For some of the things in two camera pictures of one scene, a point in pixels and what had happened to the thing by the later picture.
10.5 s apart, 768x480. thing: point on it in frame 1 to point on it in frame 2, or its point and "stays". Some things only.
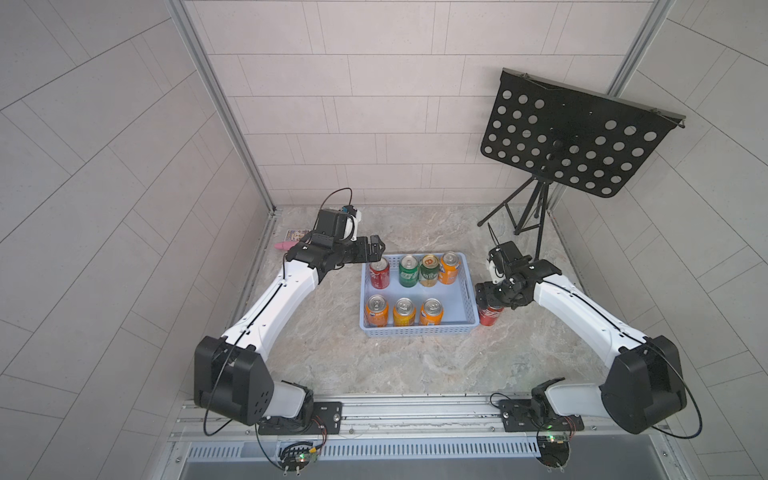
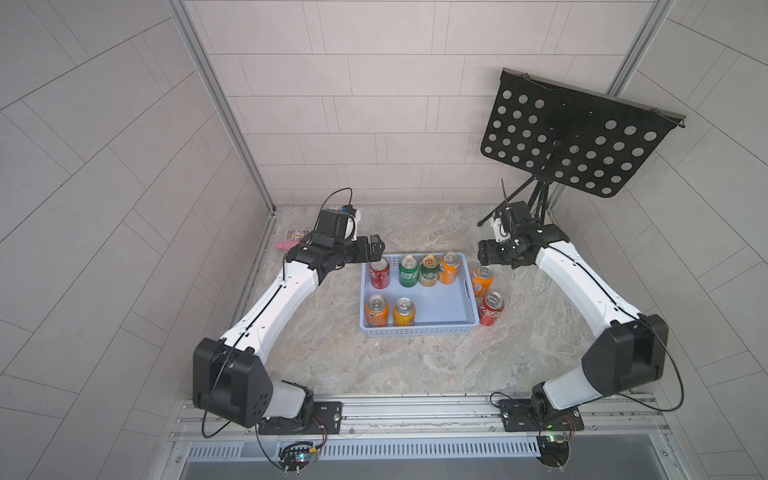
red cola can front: (488, 316) stays
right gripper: (483, 292) to (486, 252)
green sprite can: (409, 271) stays
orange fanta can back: (449, 268) stays
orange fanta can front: (431, 312) to (483, 277)
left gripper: (372, 255) stays
